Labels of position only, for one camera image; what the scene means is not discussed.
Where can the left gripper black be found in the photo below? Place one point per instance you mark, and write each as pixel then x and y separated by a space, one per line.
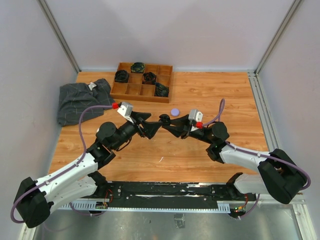
pixel 150 128

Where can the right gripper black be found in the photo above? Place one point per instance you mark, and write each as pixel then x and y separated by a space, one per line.
pixel 183 131

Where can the purple earbud charging case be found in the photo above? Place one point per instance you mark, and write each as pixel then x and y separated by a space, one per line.
pixel 175 112

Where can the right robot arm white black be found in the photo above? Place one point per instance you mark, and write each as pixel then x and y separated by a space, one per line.
pixel 277 175

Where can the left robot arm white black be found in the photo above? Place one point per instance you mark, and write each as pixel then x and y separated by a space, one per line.
pixel 37 199

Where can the wooden compartment tray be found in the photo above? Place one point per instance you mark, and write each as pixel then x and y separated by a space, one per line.
pixel 135 90

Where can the dark blue rolled tie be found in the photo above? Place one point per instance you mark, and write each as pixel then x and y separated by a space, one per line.
pixel 161 90

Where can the dark red rolled tie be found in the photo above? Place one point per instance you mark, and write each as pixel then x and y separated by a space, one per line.
pixel 149 78

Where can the dark rolled tie left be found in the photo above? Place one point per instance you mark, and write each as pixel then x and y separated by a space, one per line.
pixel 121 76

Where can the dark rolled tie top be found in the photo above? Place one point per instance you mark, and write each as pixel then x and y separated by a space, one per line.
pixel 137 67

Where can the grey checked cloth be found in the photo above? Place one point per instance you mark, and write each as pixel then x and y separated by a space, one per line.
pixel 74 98

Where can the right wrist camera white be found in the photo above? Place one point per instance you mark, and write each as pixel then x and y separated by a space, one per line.
pixel 195 115

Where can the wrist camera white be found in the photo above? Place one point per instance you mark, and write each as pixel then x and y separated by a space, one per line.
pixel 195 115
pixel 125 109

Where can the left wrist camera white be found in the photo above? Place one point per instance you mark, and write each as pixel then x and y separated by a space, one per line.
pixel 125 109

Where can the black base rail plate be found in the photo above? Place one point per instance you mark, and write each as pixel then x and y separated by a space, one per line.
pixel 167 195

